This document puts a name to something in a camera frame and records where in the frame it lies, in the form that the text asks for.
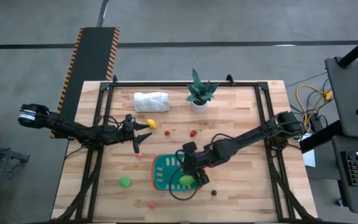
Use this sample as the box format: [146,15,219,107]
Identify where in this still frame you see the bright green round toy fruit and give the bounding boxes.
[119,175,132,189]

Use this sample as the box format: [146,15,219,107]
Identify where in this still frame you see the white rolled towel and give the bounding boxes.
[133,91,170,113]

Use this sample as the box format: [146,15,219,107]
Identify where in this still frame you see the white paper sheet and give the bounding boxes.
[301,133,317,168]

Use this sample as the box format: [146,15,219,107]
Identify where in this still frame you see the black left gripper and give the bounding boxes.
[119,113,154,155]

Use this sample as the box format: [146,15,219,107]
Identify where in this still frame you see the black mat hazard-striped edges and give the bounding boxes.
[50,27,121,139]

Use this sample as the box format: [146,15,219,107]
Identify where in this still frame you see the black aluminium table frame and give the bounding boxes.
[50,74,320,224]

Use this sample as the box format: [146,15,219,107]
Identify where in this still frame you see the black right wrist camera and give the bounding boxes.
[181,141,198,154]

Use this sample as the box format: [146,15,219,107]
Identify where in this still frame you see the green snake plant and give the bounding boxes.
[185,68,220,103]

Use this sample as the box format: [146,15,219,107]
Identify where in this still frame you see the grey cart top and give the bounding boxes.
[324,57,358,139]

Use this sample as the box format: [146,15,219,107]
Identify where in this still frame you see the black support bar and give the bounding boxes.
[299,119,341,155]

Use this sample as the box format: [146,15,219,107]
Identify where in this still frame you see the yellow floor cable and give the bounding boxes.
[295,83,334,125]

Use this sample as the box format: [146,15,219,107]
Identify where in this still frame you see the light green toy avocado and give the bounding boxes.
[179,174,196,189]

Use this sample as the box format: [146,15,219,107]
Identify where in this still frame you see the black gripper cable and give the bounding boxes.
[168,166,200,202]

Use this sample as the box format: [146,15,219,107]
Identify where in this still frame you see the black slanted pole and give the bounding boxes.
[336,29,358,69]

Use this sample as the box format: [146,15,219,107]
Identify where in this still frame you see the white round plant pot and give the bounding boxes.
[190,100,208,114]

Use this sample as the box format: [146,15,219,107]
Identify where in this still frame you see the teal basket orange handles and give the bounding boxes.
[150,152,206,192]

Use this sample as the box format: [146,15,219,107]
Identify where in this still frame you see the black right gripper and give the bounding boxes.
[181,152,211,187]

